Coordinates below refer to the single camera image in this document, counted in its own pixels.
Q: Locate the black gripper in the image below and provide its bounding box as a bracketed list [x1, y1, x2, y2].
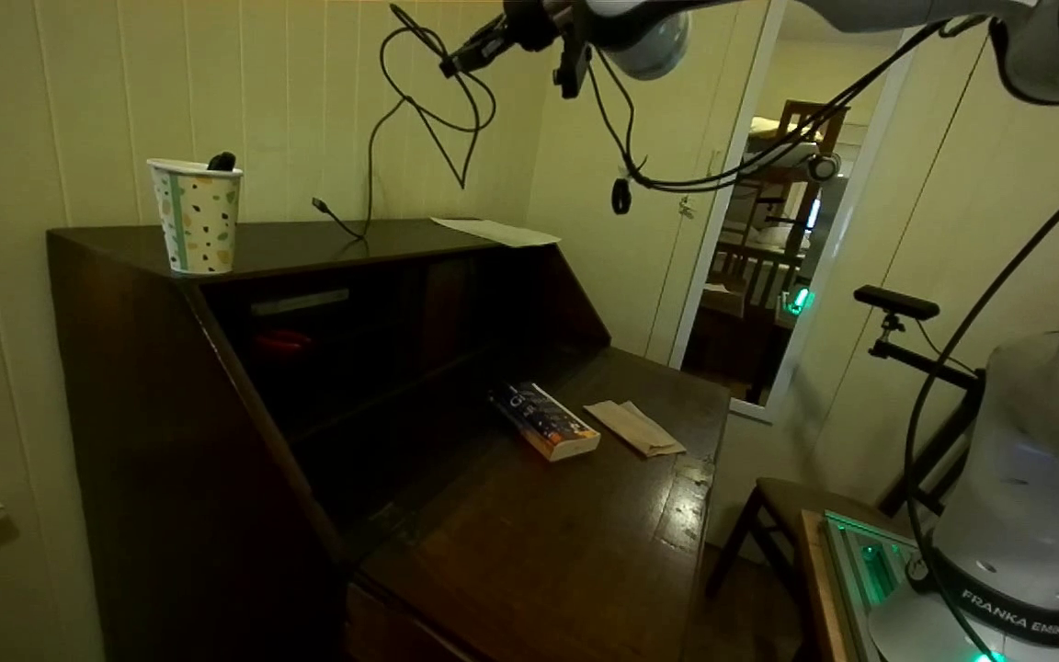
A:
[435, 0, 595, 82]

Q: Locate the thin black cable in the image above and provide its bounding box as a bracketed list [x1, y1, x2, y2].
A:
[308, 0, 504, 248]

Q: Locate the dark wooden secretary desk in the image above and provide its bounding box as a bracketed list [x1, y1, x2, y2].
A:
[42, 212, 734, 662]

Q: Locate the white paper sheet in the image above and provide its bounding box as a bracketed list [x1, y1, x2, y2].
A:
[430, 212, 562, 252]

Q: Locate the white label strip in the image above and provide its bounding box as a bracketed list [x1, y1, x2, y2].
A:
[246, 286, 356, 318]

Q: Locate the polka dot paper cup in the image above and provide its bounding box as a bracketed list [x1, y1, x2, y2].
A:
[144, 153, 246, 280]

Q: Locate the small red object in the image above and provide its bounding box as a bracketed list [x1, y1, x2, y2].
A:
[248, 326, 312, 361]

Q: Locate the green indicator light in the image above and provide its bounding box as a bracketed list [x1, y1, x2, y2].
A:
[778, 283, 819, 323]

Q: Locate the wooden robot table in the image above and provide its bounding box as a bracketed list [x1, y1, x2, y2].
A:
[709, 473, 876, 662]

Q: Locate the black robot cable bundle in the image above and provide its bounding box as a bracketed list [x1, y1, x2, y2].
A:
[580, 14, 1000, 219]

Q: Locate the black camera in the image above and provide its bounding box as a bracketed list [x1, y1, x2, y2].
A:
[851, 283, 941, 323]

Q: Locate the black camera stand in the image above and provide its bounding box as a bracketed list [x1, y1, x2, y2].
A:
[864, 311, 985, 518]

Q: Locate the black base cable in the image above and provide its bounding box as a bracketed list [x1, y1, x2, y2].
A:
[898, 156, 1059, 632]

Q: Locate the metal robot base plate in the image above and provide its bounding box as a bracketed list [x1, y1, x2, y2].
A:
[819, 506, 1059, 662]

